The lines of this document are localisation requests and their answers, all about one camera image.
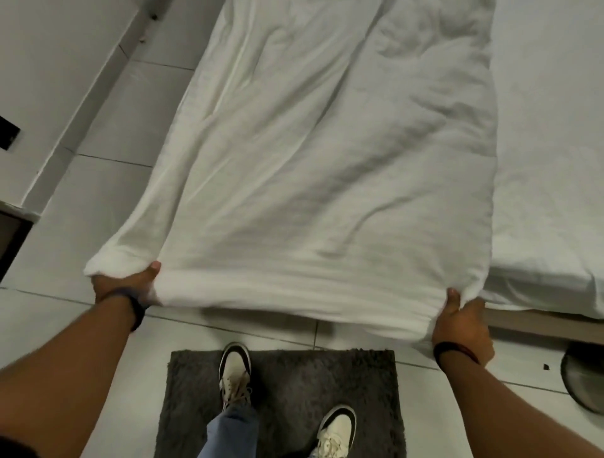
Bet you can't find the grey shaggy floor mat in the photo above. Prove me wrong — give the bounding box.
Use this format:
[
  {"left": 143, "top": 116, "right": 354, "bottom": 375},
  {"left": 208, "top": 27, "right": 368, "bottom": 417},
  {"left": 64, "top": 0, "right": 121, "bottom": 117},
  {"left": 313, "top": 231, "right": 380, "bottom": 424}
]
[{"left": 154, "top": 348, "right": 400, "bottom": 458}]

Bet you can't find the person's white sneaker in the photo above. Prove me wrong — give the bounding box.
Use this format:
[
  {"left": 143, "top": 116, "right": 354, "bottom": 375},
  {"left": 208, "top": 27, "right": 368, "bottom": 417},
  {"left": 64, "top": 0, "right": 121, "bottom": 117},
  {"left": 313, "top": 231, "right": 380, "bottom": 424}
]
[
  {"left": 309, "top": 404, "right": 357, "bottom": 458},
  {"left": 218, "top": 342, "right": 252, "bottom": 413}
]

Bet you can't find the white duvet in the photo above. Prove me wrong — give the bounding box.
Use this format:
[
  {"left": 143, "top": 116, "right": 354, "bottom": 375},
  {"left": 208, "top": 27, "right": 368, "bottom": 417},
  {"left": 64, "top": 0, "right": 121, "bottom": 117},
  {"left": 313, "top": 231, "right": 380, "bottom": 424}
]
[{"left": 84, "top": 0, "right": 499, "bottom": 343}]

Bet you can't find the person's right hand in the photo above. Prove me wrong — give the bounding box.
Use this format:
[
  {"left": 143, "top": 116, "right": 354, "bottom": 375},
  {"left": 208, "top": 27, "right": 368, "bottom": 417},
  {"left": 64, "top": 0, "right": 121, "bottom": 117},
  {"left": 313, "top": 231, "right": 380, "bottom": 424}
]
[{"left": 431, "top": 287, "right": 495, "bottom": 367}]

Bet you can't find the person's left hand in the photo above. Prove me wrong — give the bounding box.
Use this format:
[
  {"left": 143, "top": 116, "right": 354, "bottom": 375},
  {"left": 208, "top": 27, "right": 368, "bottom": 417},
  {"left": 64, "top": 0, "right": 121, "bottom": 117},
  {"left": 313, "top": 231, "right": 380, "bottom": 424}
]
[{"left": 91, "top": 261, "right": 162, "bottom": 311}]

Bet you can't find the person's right white sneaker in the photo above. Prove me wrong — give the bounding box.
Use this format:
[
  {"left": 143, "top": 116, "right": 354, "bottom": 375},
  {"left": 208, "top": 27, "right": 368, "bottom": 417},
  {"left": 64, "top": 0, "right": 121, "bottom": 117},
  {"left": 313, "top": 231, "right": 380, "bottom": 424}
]
[{"left": 309, "top": 404, "right": 357, "bottom": 458}]

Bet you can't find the person's left white sneaker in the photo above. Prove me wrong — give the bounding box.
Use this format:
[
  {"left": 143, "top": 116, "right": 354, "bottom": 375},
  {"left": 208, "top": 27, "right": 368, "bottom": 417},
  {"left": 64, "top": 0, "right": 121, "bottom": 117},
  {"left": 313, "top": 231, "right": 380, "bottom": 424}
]
[{"left": 218, "top": 342, "right": 252, "bottom": 413}]

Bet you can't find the black and red wristband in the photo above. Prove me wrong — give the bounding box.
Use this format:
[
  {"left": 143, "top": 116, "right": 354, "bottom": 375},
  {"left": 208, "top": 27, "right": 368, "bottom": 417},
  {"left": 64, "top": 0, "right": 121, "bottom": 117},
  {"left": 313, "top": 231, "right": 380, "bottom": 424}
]
[{"left": 433, "top": 342, "right": 480, "bottom": 371}]

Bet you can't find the white bed mattress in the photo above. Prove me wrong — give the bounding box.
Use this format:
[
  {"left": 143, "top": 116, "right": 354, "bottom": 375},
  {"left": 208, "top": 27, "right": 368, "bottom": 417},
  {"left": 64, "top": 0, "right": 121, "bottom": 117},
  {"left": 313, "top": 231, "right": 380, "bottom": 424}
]
[{"left": 481, "top": 0, "right": 604, "bottom": 320}]

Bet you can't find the person's blue jeans leg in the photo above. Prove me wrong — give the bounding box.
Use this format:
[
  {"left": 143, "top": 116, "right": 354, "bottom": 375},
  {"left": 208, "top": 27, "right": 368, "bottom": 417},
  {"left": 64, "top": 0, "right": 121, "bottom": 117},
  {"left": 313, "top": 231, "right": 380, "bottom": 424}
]
[{"left": 197, "top": 401, "right": 259, "bottom": 458}]

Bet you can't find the person's left forearm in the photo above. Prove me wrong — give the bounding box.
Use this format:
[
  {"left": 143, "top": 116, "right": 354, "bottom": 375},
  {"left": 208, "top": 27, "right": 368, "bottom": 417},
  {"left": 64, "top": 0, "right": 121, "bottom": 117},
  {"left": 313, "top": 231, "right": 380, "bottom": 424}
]
[{"left": 0, "top": 296, "right": 135, "bottom": 458}]

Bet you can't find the dark blue wristband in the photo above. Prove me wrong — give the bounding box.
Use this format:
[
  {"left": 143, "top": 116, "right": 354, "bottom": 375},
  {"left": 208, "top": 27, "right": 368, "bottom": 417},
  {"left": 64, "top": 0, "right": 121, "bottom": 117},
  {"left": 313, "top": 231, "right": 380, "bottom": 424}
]
[{"left": 97, "top": 288, "right": 146, "bottom": 333}]

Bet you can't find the wooden bed frame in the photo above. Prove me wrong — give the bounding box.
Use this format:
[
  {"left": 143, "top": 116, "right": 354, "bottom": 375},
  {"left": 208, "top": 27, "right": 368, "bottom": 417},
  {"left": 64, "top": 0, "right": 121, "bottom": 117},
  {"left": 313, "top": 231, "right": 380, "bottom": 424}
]
[{"left": 484, "top": 306, "right": 604, "bottom": 346}]

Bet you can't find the round grey metal base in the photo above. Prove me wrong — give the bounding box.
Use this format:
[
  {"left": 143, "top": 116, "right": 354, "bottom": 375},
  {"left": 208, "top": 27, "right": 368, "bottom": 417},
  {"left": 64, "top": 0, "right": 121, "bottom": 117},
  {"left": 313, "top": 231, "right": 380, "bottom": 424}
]
[{"left": 560, "top": 343, "right": 604, "bottom": 416}]

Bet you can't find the person's right forearm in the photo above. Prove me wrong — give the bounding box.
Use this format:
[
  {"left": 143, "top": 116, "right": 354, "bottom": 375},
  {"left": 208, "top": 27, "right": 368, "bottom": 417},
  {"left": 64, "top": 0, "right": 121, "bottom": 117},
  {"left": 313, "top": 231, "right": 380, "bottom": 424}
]
[{"left": 438, "top": 350, "right": 604, "bottom": 458}]

